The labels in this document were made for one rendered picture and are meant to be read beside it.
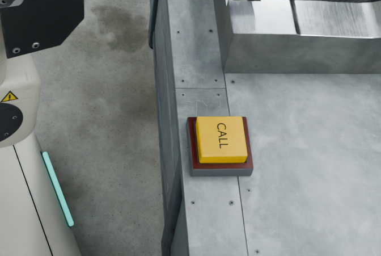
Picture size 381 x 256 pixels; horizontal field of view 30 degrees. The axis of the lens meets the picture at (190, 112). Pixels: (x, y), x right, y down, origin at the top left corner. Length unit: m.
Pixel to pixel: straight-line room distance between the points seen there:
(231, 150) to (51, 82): 1.13
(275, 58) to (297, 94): 0.06
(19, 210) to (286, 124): 0.67
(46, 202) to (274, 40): 0.69
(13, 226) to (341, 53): 0.75
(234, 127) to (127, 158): 0.95
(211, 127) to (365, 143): 0.22
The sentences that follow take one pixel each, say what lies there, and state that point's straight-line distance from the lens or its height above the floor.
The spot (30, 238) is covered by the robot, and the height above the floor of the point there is 0.28.
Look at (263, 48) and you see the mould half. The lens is 0.98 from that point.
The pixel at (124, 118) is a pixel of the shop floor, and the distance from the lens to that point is 1.91.
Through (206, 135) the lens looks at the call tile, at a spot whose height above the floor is 0.84.
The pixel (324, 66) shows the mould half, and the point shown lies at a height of 0.82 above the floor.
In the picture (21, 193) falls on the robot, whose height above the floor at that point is 0.28.
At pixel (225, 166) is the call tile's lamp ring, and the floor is 0.82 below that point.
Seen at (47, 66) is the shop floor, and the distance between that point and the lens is 2.00.
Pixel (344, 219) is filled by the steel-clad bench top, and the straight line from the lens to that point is 0.94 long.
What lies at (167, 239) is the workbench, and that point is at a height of 0.14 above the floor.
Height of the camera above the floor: 1.60
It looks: 56 degrees down
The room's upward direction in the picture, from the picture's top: 12 degrees clockwise
